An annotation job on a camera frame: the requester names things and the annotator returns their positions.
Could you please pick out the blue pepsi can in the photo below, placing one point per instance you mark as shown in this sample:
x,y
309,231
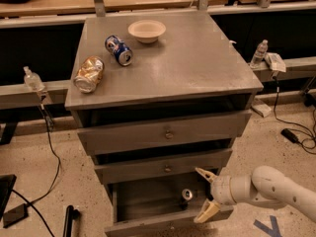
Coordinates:
x,y
119,50

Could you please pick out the grey middle drawer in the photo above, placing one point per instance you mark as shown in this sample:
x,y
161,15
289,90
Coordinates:
x,y
162,166

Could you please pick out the grey top drawer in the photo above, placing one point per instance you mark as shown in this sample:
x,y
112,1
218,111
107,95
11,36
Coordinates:
x,y
107,139

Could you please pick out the black monitor edge left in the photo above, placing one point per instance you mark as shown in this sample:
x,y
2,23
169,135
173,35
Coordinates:
x,y
7,183

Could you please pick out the grey wooden drawer cabinet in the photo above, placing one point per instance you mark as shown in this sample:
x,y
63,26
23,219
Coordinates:
x,y
191,70

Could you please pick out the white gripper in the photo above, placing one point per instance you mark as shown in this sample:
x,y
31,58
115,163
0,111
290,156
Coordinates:
x,y
221,190

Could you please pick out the grey block on floor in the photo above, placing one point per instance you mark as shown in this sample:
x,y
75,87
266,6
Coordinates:
x,y
261,108

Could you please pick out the white packet on rail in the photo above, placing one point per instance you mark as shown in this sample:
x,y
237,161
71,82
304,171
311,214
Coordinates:
x,y
275,62

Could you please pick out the grey drawer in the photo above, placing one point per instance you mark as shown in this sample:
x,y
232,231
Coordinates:
x,y
162,166
151,205
107,139

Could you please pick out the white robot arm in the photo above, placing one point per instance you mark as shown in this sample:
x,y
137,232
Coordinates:
x,y
266,187

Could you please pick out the black stand bottom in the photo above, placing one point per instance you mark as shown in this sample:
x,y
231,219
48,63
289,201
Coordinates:
x,y
70,215

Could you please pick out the grey bottom drawer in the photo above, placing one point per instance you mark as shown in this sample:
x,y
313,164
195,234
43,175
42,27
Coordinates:
x,y
151,205

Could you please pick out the clear water bottle right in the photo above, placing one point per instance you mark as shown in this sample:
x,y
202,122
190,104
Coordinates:
x,y
259,54

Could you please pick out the black power adapter right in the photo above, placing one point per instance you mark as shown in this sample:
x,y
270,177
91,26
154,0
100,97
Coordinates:
x,y
289,135

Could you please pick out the white paper bowl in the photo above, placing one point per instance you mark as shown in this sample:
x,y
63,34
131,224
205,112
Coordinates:
x,y
147,31

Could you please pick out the clear bottle on left rail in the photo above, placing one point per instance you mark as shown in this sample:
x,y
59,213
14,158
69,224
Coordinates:
x,y
32,80

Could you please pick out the black box on floor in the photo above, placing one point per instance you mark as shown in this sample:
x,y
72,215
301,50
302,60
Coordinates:
x,y
15,215

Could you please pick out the crushed gold can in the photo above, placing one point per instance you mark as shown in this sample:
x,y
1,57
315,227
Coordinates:
x,y
89,74

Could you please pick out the redbull can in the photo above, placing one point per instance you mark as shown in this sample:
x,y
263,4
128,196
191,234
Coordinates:
x,y
186,197

